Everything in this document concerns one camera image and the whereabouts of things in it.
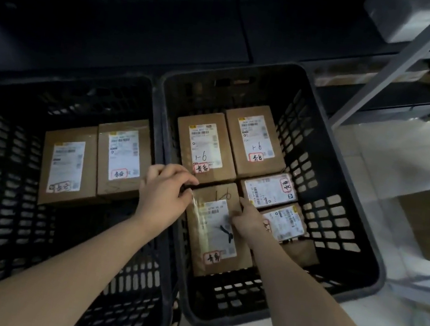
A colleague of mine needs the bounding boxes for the black workbench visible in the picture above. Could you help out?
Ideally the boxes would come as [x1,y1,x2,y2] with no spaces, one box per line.
[0,0,430,153]

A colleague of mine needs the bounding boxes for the taped labelled cardboard box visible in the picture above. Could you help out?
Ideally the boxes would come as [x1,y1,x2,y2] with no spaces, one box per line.
[176,177,265,285]

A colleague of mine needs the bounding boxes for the person's left forearm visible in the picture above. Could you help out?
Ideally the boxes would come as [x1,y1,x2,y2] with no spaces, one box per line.
[0,187,176,326]

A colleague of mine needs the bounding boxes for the person's right hand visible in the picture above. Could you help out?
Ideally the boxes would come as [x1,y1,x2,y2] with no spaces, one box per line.
[227,196,275,255]

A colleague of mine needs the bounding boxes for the black plastic crate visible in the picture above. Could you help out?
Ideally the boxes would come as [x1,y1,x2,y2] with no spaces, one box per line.
[124,44,416,326]
[0,54,207,326]

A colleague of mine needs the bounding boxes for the person's left hand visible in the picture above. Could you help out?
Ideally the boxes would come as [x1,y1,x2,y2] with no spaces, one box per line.
[133,159,201,233]

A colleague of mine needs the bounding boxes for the small labelled cardboard box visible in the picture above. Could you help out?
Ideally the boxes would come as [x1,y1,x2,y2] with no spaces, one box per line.
[236,167,302,216]
[256,198,312,247]

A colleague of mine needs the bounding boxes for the plain brown cardboard box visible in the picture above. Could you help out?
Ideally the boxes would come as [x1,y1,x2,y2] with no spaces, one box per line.
[282,236,323,270]

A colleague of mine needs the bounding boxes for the white wrapped package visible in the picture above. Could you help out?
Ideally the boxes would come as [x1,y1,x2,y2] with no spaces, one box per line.
[359,0,430,49]

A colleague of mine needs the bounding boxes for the large labelled cardboard box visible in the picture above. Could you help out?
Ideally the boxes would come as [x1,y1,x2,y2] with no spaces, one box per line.
[34,119,107,214]
[88,112,160,204]
[216,99,295,186]
[168,106,245,190]

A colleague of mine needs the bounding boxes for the flat cardboard boxes on shelf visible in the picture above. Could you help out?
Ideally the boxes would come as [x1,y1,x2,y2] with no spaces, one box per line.
[313,52,430,103]

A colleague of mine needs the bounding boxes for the grey metal shelf rack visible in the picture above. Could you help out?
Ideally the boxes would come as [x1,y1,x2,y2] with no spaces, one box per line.
[303,0,430,310]

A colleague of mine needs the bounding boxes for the person's right forearm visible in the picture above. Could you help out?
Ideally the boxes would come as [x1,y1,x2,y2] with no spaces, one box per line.
[239,231,401,326]

